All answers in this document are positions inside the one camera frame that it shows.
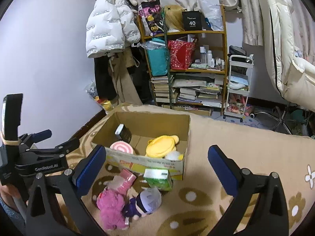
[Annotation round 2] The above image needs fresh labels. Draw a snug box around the pink tissue pack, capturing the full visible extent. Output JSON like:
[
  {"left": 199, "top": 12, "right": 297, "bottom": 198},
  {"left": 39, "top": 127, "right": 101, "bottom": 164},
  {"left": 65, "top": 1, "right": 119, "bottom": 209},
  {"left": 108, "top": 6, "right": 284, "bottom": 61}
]
[{"left": 108, "top": 169, "right": 137, "bottom": 195}]

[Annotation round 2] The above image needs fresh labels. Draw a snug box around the pink plush bear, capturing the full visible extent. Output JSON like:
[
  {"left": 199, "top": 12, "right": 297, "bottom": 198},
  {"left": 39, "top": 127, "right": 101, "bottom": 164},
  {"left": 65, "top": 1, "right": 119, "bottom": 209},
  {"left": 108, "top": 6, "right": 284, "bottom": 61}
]
[{"left": 96, "top": 189, "right": 129, "bottom": 231}]

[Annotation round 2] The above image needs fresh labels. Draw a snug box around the white-haired plush doll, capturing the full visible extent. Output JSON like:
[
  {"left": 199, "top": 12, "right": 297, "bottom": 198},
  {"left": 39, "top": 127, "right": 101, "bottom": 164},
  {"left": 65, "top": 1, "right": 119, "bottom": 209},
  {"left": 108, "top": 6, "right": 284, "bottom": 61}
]
[{"left": 122, "top": 188, "right": 162, "bottom": 220}]

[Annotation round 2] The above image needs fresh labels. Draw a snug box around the green tissue pack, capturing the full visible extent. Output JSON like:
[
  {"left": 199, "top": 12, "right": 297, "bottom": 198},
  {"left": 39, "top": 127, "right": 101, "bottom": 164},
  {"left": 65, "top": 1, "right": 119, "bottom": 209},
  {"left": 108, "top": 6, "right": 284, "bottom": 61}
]
[{"left": 143, "top": 168, "right": 173, "bottom": 192}]

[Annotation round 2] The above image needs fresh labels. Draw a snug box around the person's left hand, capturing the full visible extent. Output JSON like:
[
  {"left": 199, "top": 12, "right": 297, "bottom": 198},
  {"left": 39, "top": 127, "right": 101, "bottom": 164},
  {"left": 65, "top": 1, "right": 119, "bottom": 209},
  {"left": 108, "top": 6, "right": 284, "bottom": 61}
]
[{"left": 0, "top": 184, "right": 21, "bottom": 211}]

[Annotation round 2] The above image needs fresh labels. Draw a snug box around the pink swirl roll plush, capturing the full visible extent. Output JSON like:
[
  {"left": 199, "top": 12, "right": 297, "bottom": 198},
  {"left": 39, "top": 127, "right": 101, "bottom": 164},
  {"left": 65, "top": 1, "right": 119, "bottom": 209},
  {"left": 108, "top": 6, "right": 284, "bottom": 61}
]
[{"left": 110, "top": 141, "right": 134, "bottom": 155}]

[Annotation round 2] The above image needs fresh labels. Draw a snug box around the small black box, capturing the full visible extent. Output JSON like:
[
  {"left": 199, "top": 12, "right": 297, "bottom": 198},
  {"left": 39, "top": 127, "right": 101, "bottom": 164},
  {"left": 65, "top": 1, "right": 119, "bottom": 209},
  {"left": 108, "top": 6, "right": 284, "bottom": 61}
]
[{"left": 114, "top": 124, "right": 132, "bottom": 143}]

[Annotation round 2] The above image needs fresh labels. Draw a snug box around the brown cardboard box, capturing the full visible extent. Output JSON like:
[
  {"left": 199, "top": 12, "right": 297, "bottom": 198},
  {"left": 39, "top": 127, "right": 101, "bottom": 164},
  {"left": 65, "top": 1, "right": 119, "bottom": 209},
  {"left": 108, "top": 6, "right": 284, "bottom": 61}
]
[{"left": 91, "top": 111, "right": 191, "bottom": 181}]

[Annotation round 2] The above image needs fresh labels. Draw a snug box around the beige flower-pattern blanket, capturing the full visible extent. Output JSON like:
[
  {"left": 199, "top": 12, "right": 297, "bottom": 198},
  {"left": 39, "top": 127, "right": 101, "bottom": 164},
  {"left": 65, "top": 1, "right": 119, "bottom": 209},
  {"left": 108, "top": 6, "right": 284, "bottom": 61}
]
[{"left": 44, "top": 103, "right": 315, "bottom": 236}]

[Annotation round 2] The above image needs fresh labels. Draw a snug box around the yellow plush toy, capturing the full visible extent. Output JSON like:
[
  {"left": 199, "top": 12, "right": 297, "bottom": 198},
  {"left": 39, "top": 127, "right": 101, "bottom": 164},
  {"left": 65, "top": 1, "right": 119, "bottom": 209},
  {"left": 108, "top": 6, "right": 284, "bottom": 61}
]
[{"left": 145, "top": 135, "right": 184, "bottom": 161}]

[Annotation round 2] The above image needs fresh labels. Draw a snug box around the beige hanging coat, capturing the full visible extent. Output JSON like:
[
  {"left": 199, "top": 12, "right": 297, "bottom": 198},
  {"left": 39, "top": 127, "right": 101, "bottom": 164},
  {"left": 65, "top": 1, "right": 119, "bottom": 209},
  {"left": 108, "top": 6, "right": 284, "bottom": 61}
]
[{"left": 108, "top": 47, "right": 143, "bottom": 105}]

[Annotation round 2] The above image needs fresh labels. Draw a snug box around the white puffer jacket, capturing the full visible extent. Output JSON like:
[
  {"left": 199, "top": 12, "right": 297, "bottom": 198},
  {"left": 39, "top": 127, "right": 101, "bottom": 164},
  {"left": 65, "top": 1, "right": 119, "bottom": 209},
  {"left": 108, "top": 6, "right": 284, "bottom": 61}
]
[{"left": 86, "top": 0, "right": 140, "bottom": 58}]

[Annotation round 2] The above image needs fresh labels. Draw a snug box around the teal storage bag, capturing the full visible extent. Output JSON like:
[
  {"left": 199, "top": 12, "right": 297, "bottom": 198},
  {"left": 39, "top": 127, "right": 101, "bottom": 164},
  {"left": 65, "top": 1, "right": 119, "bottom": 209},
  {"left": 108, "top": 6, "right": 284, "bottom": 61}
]
[{"left": 147, "top": 38, "right": 168, "bottom": 77}]

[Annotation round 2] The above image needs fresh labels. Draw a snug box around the stack of books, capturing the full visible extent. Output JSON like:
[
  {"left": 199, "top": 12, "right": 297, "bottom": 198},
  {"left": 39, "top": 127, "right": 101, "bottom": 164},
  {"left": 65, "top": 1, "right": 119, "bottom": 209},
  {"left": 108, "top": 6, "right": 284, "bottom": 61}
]
[{"left": 151, "top": 72, "right": 224, "bottom": 109}]

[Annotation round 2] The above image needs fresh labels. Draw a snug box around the wooden bookshelf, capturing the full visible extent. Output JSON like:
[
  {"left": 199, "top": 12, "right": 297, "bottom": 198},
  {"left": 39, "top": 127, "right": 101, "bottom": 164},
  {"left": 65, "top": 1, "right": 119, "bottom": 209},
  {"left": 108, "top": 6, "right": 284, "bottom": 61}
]
[{"left": 138, "top": 5, "right": 227, "bottom": 110}]

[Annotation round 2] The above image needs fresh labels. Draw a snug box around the red gift bag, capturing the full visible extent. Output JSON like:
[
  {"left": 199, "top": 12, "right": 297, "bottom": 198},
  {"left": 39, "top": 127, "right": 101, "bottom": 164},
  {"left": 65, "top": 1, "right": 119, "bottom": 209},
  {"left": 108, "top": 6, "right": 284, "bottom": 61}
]
[{"left": 168, "top": 40, "right": 195, "bottom": 70}]

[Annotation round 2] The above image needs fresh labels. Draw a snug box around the cream office chair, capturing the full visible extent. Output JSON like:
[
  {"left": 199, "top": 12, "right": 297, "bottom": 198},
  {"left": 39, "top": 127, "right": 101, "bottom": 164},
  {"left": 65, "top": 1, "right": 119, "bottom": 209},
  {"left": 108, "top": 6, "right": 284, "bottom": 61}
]
[{"left": 258, "top": 0, "right": 314, "bottom": 112}]

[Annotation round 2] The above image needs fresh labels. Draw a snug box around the pink black patterned bag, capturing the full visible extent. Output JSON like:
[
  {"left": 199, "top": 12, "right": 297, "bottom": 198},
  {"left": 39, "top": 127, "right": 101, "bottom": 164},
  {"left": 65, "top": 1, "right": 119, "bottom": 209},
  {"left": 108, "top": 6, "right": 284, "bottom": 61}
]
[{"left": 138, "top": 0, "right": 164, "bottom": 36}]

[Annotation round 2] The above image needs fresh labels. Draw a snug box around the white rolling cart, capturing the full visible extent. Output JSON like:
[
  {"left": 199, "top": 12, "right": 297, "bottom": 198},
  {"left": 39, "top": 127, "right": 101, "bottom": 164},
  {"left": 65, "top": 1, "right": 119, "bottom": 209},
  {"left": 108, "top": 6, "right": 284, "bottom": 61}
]
[{"left": 224, "top": 54, "right": 254, "bottom": 123}]

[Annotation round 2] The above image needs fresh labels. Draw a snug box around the blonde wig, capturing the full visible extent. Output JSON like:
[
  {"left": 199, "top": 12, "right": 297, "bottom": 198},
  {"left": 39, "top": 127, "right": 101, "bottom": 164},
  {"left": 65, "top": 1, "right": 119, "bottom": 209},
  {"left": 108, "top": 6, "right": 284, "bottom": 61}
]
[{"left": 164, "top": 5, "right": 185, "bottom": 32}]

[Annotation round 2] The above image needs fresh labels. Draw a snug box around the black box marked 40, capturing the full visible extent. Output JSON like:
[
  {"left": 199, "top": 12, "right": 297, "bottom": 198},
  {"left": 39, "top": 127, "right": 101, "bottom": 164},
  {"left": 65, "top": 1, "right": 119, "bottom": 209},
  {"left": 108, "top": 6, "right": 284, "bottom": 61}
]
[{"left": 182, "top": 11, "right": 202, "bottom": 31}]

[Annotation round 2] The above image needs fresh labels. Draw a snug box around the clear plastic bag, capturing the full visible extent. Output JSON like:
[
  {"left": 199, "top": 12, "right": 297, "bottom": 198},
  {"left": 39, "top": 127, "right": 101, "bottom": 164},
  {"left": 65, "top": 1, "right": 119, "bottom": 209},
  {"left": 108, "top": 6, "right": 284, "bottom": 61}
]
[{"left": 198, "top": 0, "right": 224, "bottom": 31}]

